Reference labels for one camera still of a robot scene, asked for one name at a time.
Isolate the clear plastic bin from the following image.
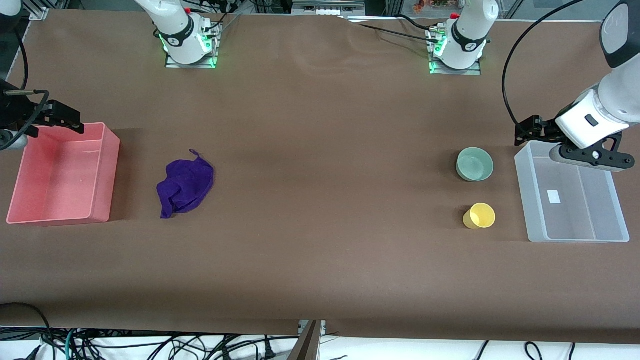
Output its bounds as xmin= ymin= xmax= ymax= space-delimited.
xmin=514 ymin=140 xmax=630 ymax=243

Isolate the yellow plastic cup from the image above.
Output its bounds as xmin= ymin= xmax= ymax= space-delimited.
xmin=462 ymin=202 xmax=496 ymax=230

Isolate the black floor cable loop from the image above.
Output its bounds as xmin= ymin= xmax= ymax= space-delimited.
xmin=0 ymin=302 xmax=55 ymax=360

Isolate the orange background object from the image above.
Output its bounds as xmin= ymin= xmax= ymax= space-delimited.
xmin=412 ymin=0 xmax=452 ymax=14

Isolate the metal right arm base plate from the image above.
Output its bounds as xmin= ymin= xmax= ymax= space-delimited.
xmin=165 ymin=49 xmax=219 ymax=69

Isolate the teal floor cable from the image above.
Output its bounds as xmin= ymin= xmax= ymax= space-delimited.
xmin=62 ymin=329 xmax=77 ymax=360

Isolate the white power strip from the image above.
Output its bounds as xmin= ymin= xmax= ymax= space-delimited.
xmin=292 ymin=0 xmax=366 ymax=16

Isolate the purple cloth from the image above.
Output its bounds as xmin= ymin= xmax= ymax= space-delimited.
xmin=156 ymin=148 xmax=216 ymax=220

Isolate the wooden post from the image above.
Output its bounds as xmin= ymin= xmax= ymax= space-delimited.
xmin=289 ymin=320 xmax=321 ymax=360

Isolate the pink plastic bin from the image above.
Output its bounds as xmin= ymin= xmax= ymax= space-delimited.
xmin=6 ymin=122 xmax=121 ymax=226

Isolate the aluminium frame profile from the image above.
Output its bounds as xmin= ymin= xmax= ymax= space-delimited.
xmin=27 ymin=0 xmax=51 ymax=22

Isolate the black cable on table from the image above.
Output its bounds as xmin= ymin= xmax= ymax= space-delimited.
xmin=340 ymin=15 xmax=442 ymax=44

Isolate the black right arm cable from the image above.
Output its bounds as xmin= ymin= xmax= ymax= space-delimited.
xmin=0 ymin=27 xmax=51 ymax=151

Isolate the mint green bowl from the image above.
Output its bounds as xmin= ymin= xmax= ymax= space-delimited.
xmin=456 ymin=147 xmax=495 ymax=182

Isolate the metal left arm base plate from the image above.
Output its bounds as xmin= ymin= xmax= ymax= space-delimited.
xmin=429 ymin=56 xmax=482 ymax=76

